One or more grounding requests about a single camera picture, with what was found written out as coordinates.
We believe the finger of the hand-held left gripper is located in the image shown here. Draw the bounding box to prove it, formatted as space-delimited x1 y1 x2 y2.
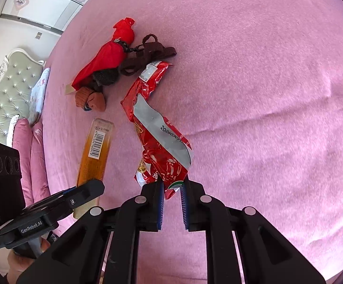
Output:
52 179 105 213

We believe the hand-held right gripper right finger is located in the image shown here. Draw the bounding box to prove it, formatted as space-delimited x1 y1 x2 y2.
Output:
180 180 327 284

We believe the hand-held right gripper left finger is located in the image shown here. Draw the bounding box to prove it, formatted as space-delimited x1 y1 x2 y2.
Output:
16 180 164 284

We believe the gold cosmetic box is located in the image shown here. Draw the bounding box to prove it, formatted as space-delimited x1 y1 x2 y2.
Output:
73 118 115 219

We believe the red snack packet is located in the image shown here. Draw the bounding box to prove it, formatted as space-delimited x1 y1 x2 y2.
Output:
121 61 195 200

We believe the person's left hand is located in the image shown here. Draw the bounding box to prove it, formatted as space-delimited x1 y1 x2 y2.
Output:
7 237 54 284

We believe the pink pillow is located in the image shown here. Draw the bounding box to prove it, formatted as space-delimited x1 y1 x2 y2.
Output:
12 118 51 206

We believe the grey tufted headboard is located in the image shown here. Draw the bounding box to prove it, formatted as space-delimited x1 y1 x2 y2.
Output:
0 48 46 148

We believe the orange knitted cloth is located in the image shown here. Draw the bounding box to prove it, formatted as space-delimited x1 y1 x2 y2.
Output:
75 86 107 112

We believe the blue floral pillow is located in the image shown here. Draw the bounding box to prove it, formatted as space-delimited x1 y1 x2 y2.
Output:
26 67 51 126

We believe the grey knitted cloth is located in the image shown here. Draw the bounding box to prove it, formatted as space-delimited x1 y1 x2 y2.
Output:
92 69 120 87

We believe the pink bed sheet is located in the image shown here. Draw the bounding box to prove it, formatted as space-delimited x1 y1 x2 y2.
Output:
40 0 343 284

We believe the white floral wardrobe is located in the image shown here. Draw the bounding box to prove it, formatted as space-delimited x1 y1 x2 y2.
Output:
0 0 113 34

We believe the brown knitted strap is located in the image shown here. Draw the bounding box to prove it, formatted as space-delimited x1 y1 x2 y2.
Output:
118 34 177 76

